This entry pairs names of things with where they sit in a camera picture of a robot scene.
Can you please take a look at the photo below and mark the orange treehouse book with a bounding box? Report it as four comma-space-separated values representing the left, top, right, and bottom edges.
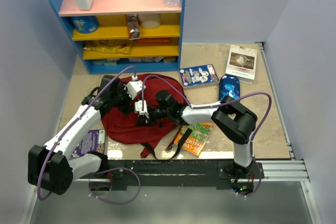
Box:
174, 123, 215, 156

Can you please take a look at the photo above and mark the blue shelf unit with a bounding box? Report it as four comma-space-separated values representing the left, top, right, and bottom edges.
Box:
49, 0, 185, 74

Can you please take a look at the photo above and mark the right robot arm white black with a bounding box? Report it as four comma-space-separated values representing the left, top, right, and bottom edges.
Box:
134, 90, 257, 178

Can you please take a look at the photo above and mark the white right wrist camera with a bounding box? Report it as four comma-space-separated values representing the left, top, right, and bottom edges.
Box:
134, 100, 149, 119

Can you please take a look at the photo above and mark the blue dinosaur pencil case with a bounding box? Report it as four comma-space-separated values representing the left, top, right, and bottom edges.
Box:
218, 74, 240, 100

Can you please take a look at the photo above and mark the silver snack packet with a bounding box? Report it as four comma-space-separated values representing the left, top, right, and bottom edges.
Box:
127, 14, 140, 40

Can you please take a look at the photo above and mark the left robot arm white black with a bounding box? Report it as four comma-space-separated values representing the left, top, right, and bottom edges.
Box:
27, 75, 136, 195

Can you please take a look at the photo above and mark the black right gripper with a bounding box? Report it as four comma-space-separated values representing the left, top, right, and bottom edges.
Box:
137, 105, 172, 126

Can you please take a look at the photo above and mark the white coffee cover book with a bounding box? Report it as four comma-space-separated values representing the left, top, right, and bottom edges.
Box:
225, 45, 257, 84

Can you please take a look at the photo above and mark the red flat box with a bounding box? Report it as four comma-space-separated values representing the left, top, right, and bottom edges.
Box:
136, 37, 171, 44

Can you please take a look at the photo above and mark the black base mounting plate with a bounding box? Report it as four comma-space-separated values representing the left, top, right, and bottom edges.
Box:
78, 159, 265, 191

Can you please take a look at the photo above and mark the white round container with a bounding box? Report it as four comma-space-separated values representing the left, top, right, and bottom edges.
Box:
138, 13, 161, 29

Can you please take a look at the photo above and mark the red backpack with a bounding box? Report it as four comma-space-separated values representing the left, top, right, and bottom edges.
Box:
101, 73, 184, 158

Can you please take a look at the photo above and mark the blue snack can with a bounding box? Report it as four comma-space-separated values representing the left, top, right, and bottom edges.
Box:
70, 16, 99, 34

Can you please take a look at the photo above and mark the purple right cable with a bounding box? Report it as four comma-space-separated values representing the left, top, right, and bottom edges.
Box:
141, 74, 271, 198

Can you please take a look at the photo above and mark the purple book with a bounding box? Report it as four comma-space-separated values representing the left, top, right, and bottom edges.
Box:
70, 129, 107, 159

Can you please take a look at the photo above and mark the yellow chips bag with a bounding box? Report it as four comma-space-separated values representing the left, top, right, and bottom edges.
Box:
83, 39, 133, 55

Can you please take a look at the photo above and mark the blue cartoon book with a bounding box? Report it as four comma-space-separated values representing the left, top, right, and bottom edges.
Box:
179, 64, 219, 88

